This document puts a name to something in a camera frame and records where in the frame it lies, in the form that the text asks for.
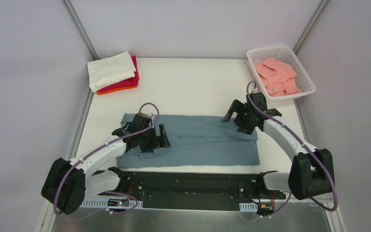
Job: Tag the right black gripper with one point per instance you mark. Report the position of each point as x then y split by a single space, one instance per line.
238 113

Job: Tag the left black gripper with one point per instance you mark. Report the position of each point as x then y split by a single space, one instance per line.
155 138

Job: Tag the blue-grey t-shirt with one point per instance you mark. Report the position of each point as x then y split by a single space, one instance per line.
197 141

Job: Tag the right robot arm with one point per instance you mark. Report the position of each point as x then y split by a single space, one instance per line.
311 172

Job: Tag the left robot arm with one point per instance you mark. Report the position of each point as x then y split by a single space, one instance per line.
70 182

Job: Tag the pink t-shirt in basket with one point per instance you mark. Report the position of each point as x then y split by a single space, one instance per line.
277 77

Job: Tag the white plastic basket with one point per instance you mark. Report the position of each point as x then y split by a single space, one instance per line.
284 54

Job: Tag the red folded t-shirt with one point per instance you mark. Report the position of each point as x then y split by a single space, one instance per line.
126 84

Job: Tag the orange folded t-shirt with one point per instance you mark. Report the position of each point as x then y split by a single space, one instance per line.
116 90

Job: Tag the white folded t-shirt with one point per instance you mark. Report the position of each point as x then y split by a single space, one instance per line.
107 71

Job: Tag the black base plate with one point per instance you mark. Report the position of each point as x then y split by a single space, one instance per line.
194 191

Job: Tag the left white cable duct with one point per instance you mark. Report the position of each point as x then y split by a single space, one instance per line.
118 203

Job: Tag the white cable duct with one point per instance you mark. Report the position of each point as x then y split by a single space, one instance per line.
118 203
248 207

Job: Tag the right white cable duct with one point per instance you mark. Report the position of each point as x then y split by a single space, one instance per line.
248 207

